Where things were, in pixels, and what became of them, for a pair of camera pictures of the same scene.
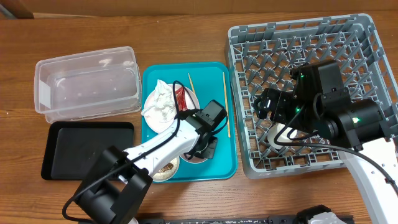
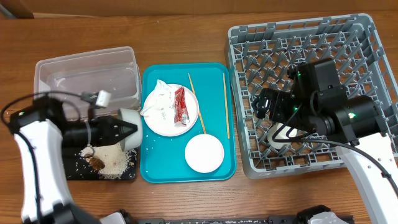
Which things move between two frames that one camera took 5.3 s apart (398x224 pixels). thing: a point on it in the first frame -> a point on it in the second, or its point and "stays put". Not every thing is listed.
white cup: (275, 129) stays put
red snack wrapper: (181, 99) stays put
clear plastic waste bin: (87, 86) stays put
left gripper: (210, 151) -> (106, 127)
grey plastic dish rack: (261, 56) stays put
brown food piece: (166, 167) -> (96, 164)
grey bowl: (168, 172) -> (133, 116)
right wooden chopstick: (226, 106) stays put
